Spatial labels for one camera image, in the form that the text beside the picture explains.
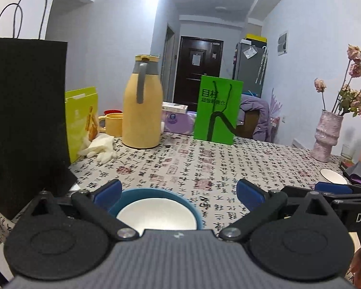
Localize white box on tissues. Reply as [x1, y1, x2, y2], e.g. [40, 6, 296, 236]
[162, 102, 188, 114]

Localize black paper bag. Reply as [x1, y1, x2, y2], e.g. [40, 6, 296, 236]
[0, 0, 79, 221]

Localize calligraphy print tablecloth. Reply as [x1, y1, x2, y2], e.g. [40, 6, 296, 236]
[0, 131, 361, 246]

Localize purple tissue pack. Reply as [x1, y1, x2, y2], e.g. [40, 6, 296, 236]
[161, 111, 197, 136]

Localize pink textured vase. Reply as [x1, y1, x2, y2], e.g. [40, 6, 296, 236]
[310, 110, 343, 163]

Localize dark brown door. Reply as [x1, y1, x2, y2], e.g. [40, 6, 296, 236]
[173, 36, 224, 112]

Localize right hand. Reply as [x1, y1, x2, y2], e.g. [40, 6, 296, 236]
[349, 248, 361, 289]

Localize green paper bag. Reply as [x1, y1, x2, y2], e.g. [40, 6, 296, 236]
[193, 76, 243, 145]

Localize purple jacket on chair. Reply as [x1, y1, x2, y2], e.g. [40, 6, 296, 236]
[235, 95, 271, 142]

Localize yellow mug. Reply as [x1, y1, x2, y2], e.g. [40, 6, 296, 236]
[98, 113, 123, 138]

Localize brown wooden chair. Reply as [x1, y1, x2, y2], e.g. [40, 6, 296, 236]
[236, 110, 259, 139]

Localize drinking glass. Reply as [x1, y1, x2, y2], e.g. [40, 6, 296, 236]
[340, 144, 355, 166]

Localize red cup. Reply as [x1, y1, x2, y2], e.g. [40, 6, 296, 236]
[103, 109, 122, 116]

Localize white gloves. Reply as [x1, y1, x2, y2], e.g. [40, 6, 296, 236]
[77, 133, 116, 164]

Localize yellow box on fridge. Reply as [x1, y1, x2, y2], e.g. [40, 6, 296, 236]
[246, 33, 267, 43]

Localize grey refrigerator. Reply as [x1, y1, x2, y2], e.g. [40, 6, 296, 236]
[232, 38, 267, 98]

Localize yellow thermos jug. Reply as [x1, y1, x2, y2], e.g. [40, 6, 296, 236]
[122, 55, 163, 149]

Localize blue bowl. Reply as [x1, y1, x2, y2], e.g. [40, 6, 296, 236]
[109, 188, 203, 230]

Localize wall picture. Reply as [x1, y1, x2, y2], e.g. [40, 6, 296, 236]
[277, 31, 288, 55]

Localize white bowl black rim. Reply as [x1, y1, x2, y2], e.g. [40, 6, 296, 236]
[116, 198, 198, 235]
[320, 168, 348, 185]

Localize dried pink flowers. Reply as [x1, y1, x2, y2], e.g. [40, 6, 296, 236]
[330, 44, 361, 118]

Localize yellow green snack bag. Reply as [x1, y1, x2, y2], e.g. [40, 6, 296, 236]
[65, 87, 99, 163]

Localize grey purple cloth pouch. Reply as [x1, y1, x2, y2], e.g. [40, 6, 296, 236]
[343, 162, 361, 185]

